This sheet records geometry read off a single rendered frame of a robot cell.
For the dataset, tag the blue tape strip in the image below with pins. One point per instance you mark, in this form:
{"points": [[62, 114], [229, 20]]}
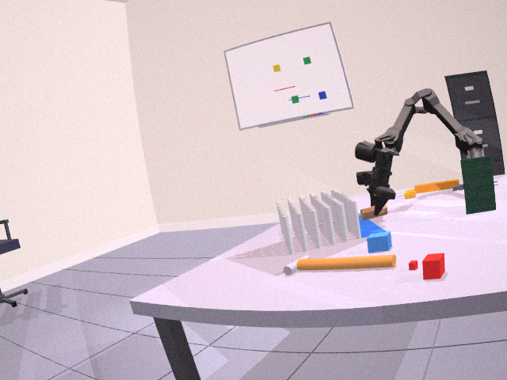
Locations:
{"points": [[367, 227]]}

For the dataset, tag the orange flat strip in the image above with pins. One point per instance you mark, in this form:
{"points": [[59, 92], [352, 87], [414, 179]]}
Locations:
{"points": [[431, 187]]}

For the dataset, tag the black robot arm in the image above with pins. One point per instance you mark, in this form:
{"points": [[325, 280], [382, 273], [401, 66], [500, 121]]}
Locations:
{"points": [[466, 140]]}

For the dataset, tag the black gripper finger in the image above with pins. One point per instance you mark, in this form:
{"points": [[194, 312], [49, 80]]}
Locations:
{"points": [[379, 204], [372, 198]]}

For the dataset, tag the blue cube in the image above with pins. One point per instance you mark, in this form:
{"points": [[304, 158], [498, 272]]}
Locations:
{"points": [[379, 242]]}

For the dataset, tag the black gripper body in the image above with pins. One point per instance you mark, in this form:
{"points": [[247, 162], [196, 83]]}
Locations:
{"points": [[382, 188]]}

